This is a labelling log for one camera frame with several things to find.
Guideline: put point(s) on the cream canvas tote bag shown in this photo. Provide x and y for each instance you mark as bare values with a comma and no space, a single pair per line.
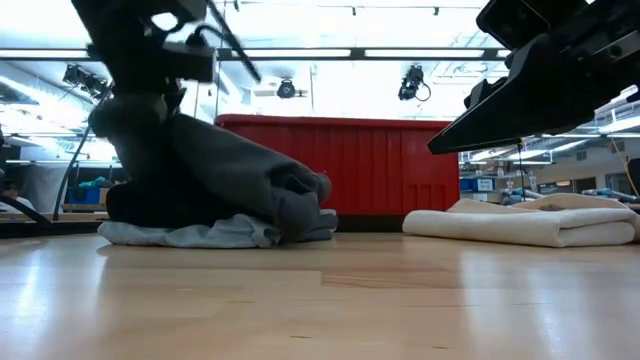
525,225

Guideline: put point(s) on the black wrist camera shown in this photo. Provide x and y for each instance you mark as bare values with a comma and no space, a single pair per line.
510,20
192,62

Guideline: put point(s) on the teal crumpled item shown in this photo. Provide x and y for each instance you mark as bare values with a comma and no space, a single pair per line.
95,182

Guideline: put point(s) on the dark grey garment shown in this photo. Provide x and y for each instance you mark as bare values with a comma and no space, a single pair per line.
225,165

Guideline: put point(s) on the blue storage box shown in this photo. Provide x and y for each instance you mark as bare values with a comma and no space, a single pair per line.
82,196

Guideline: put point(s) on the black garment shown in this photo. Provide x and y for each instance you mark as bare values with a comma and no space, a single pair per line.
150,210

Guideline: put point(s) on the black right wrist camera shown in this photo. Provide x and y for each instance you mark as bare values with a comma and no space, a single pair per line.
510,20

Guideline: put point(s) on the tan wooden desk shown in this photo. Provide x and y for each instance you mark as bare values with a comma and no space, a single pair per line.
75,216

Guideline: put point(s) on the black overhead frame bar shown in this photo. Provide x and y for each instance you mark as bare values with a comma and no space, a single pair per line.
350,54

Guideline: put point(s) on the person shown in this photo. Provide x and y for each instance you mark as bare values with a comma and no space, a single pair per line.
11,192

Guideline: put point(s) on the blue bin with white label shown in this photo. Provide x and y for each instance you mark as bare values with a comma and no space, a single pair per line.
479,184

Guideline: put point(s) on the red plastic laundry bin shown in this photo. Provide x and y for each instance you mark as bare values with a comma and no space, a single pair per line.
375,165

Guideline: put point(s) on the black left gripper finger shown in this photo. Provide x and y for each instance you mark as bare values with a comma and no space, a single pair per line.
140,130
176,100

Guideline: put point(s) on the grey Reebok t-shirt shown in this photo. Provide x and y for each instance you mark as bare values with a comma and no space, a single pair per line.
200,237

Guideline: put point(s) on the grey tube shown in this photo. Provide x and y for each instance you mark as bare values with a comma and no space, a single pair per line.
607,194

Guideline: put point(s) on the round black ceiling camera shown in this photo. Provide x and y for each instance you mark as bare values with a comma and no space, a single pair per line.
286,89

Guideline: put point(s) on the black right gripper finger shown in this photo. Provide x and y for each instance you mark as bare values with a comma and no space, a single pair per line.
482,92
525,105

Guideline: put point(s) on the black ceiling camera cluster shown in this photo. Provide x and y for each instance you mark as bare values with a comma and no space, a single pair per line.
85,80

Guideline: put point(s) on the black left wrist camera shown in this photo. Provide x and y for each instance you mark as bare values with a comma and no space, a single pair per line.
192,62

